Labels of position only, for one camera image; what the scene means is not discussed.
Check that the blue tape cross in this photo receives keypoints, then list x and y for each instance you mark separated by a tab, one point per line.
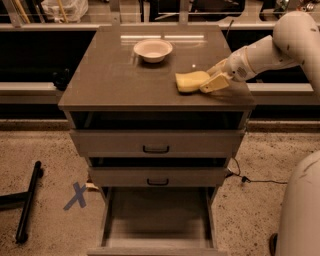
77	197

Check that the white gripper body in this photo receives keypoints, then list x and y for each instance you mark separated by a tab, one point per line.
235	67

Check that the white bowl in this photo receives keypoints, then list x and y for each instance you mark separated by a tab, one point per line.
153	50

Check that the grey top drawer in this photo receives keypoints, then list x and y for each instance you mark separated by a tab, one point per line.
196	134

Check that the grey middle drawer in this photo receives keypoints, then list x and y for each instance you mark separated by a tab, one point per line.
158	172

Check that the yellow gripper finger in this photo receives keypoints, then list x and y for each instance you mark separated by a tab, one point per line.
217	68
216	82

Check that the grey drawer cabinet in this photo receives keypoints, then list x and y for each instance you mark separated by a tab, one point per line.
112	77

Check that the grey drawer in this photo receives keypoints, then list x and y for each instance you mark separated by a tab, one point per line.
196	134
157	221
158	172

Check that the grey bottom drawer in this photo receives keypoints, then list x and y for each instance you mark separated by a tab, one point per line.
157	221

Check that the yellow sponge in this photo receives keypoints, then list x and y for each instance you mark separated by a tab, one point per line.
190	82

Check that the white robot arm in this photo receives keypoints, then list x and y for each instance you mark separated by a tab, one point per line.
295	41

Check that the black shoe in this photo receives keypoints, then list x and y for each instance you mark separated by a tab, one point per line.
273	243

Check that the black stand leg left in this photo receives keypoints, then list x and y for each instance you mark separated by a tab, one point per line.
23	200

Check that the white plastic bag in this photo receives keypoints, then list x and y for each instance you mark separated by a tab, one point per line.
65	11

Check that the black clamp knob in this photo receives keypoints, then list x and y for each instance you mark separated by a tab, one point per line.
61	79

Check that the black antenna rod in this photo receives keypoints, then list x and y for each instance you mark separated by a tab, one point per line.
229	29

